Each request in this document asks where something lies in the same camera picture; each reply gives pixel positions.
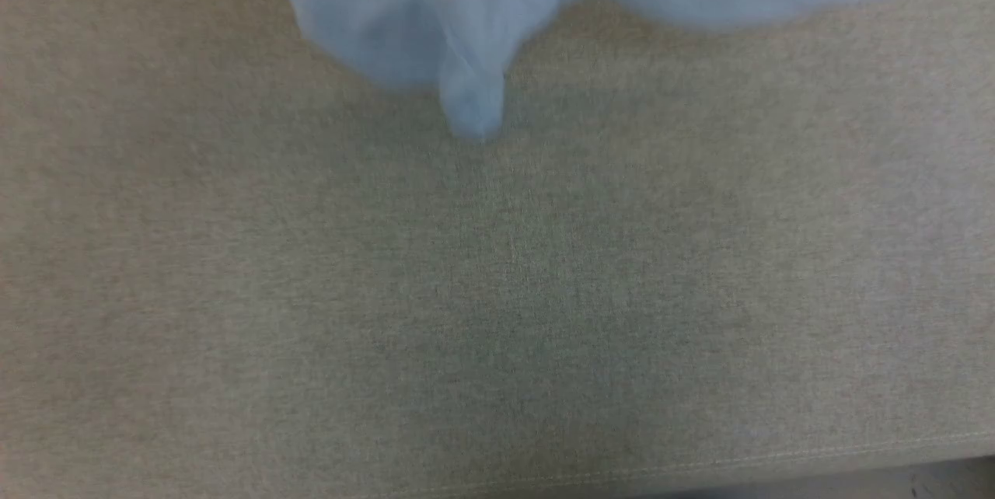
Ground light blue shirt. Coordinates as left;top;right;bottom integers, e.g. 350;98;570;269
260;0;934;142

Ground grey fabric sofa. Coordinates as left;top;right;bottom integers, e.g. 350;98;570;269
0;0;995;499

